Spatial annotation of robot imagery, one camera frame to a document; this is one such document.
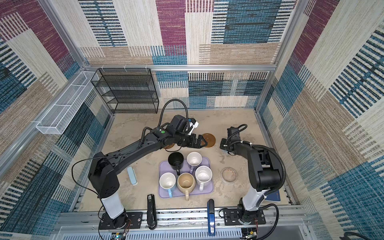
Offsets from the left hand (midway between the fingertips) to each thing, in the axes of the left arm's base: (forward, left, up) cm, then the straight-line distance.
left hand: (202, 142), depth 78 cm
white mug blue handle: (-14, +19, -17) cm, 29 cm away
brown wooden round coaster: (+13, -7, -17) cm, 22 cm away
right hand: (+9, -15, -19) cm, 26 cm away
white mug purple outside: (-1, +4, -17) cm, 18 cm away
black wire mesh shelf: (+46, +51, -2) cm, 69 cm away
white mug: (-10, -1, -19) cm, 22 cm away
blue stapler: (-27, -3, -16) cm, 32 cm away
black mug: (-2, +15, -14) cm, 21 cm away
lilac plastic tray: (-4, +23, -20) cm, 31 cm away
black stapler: (-30, +25, -17) cm, 42 cm away
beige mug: (-14, +9, -20) cm, 26 cm away
